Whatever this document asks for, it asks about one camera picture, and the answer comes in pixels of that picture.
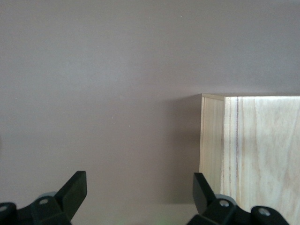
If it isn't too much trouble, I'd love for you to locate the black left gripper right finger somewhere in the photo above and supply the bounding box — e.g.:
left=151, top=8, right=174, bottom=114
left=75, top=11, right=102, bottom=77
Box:
left=187, top=172, right=288, bottom=225

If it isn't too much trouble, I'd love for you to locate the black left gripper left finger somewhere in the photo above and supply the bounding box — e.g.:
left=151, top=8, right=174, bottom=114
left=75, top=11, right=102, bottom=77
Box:
left=0, top=170, right=88, bottom=225

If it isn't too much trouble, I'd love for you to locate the light wooden drawer cabinet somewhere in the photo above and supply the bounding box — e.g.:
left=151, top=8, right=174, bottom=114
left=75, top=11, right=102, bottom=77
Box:
left=199, top=93, right=300, bottom=225

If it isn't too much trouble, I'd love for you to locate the brown table cover sheet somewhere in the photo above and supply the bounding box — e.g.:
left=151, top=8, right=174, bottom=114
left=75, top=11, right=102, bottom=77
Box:
left=0, top=0, right=300, bottom=225

